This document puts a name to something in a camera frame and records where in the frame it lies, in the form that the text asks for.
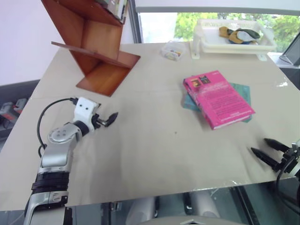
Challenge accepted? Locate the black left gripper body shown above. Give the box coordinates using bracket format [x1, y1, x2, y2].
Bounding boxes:
[91, 113, 108, 128]

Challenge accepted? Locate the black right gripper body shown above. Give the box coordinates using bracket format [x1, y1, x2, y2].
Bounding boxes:
[279, 146, 300, 174]

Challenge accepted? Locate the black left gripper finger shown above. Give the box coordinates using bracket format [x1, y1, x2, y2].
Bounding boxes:
[104, 112, 119, 127]

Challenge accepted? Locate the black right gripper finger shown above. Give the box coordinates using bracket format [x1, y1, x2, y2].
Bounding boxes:
[264, 138, 291, 152]
[250, 147, 283, 172]

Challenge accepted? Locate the green book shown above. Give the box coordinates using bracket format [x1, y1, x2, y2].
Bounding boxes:
[181, 82, 254, 123]

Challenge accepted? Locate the pink book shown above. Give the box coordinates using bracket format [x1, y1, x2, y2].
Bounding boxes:
[183, 70, 256, 130]

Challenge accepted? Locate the brown wooden bookshelf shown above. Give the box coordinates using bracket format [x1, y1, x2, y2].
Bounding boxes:
[40, 0, 142, 98]

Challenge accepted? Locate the silver rounded robot leg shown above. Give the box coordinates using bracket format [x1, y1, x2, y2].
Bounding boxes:
[188, 191, 221, 219]
[128, 196, 156, 222]

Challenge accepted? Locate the grey red power tool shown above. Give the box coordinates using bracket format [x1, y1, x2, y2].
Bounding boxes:
[0, 101, 15, 119]
[13, 98, 29, 113]

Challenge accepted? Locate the dark low bench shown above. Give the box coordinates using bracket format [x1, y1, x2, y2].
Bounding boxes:
[0, 79, 41, 142]

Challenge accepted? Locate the small clear plastic box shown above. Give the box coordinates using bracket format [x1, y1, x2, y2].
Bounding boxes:
[161, 40, 187, 62]

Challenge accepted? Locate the dark grey tilted panel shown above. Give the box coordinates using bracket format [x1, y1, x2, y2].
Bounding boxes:
[279, 34, 300, 66]

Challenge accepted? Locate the grey rounded robot torso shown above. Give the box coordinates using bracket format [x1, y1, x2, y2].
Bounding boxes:
[140, 216, 237, 225]

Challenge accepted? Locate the white basket stand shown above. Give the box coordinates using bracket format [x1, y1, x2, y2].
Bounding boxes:
[189, 32, 268, 62]

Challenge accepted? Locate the grey green cloth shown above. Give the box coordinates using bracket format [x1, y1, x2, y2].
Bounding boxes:
[235, 28, 261, 44]

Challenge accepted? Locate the white plastic basket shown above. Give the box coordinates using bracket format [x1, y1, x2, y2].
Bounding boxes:
[195, 18, 278, 55]

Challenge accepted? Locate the white roller blind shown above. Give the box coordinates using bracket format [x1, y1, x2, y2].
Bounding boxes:
[135, 0, 300, 15]

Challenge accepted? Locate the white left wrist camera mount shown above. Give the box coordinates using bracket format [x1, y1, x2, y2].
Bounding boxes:
[72, 97, 102, 133]

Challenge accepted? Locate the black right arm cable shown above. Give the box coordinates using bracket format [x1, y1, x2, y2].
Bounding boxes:
[275, 158, 300, 210]

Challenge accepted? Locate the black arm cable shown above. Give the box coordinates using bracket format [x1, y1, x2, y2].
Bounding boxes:
[275, 158, 300, 210]
[37, 97, 78, 157]

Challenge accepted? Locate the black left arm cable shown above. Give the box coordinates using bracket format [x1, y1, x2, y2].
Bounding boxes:
[37, 97, 78, 157]

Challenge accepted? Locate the grey window frame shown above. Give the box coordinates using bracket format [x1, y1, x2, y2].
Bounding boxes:
[127, 0, 144, 44]

